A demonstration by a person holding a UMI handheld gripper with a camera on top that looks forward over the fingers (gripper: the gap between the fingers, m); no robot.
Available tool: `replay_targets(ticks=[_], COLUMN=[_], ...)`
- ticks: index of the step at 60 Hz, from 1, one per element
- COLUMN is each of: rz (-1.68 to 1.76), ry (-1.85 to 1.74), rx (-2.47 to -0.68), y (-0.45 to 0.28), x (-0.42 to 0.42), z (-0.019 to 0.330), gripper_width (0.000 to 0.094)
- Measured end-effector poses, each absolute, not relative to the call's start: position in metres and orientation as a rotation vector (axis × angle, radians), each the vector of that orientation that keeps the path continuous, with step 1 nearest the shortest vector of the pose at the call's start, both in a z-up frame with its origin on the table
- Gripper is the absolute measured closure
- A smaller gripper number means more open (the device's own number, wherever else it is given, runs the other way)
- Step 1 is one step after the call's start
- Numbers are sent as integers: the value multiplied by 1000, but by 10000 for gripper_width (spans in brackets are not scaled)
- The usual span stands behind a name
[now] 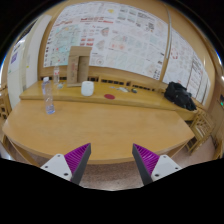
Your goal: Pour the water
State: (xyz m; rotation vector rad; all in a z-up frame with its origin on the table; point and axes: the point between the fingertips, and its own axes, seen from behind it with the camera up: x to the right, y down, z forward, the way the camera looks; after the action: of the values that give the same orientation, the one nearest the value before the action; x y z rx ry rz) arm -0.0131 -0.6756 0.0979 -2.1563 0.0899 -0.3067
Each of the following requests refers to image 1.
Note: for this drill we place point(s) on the white cup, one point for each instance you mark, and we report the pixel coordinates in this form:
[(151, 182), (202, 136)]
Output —
[(87, 89)]

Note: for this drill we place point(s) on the flat round red coaster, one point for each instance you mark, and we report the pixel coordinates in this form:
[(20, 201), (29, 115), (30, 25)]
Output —
[(109, 96)]

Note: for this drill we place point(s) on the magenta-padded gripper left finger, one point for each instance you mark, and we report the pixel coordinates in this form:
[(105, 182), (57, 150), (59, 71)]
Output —
[(77, 159)]

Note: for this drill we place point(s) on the large map wall poster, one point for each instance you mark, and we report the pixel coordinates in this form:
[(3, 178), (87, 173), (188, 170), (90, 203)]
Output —
[(116, 36)]

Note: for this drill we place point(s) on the wooden chairs group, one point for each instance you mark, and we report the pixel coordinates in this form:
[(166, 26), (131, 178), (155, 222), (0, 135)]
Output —
[(4, 105), (201, 128)]

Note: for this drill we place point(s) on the large chart wall poster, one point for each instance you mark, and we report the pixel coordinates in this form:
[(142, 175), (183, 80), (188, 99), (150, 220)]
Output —
[(186, 66)]

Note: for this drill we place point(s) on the black bag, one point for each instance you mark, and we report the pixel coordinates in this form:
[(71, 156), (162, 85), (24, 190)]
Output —
[(179, 96)]

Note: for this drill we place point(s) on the clear white-capped water bottle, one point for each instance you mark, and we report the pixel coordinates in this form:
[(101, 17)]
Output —
[(49, 98)]

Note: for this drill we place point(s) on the clear red-labelled water bottle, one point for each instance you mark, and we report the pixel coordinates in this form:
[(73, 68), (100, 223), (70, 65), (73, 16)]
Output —
[(56, 75)]

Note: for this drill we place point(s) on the brown cardboard box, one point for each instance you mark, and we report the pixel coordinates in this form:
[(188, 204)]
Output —
[(79, 66)]

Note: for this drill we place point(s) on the small round sticker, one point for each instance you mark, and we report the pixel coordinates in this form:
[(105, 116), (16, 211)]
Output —
[(60, 86)]

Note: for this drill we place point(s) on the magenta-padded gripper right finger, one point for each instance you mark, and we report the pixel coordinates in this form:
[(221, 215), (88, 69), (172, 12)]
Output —
[(146, 160)]

